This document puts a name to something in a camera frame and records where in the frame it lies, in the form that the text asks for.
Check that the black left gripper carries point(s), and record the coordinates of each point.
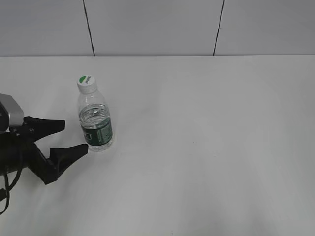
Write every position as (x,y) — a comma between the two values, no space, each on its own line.
(18,150)

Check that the clear cestbon water bottle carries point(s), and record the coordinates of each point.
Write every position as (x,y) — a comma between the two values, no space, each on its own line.
(95,120)

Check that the white green bottle cap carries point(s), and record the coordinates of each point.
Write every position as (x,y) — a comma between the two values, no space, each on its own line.
(87,84)

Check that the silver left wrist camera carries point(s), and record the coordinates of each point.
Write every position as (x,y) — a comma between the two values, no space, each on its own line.
(11,114)

